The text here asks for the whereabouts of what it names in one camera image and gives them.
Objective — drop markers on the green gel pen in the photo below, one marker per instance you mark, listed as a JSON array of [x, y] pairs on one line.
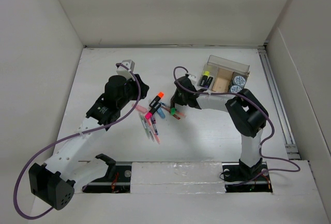
[[147, 131]]

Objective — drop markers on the orange highlighter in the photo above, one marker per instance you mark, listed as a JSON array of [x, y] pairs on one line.
[[156, 99]]

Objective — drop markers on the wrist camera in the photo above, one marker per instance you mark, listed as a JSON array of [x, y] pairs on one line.
[[125, 67], [192, 77]]

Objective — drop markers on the purple highlighter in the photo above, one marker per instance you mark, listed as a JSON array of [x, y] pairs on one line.
[[208, 82]]

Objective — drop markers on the aluminium side rail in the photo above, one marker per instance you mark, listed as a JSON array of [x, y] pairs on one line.
[[289, 141]]

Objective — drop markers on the blue gel pen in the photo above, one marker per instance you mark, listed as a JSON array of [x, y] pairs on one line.
[[153, 121]]

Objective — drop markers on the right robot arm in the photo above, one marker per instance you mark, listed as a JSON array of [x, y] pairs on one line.
[[246, 112]]

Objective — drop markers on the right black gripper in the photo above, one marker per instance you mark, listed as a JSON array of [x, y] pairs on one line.
[[176, 98]]

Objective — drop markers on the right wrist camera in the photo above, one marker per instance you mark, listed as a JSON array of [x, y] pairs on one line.
[[192, 77]]

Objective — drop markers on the green highlighter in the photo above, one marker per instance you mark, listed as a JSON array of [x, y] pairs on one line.
[[172, 111]]

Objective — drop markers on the pink highlighter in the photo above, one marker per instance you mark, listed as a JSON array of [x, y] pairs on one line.
[[152, 111]]

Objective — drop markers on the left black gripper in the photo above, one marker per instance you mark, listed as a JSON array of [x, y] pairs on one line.
[[143, 87]]

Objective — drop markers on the yellow highlighter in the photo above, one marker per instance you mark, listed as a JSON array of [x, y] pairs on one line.
[[204, 78]]

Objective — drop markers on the blue glue jar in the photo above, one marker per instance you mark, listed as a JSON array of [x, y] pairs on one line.
[[235, 89], [239, 80]]

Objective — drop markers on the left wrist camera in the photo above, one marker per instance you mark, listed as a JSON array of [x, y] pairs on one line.
[[125, 67]]

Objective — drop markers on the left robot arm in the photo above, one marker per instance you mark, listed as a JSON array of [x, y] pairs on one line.
[[59, 177]]

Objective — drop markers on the clear plastic organizer box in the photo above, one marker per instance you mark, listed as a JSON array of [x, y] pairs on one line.
[[222, 70]]

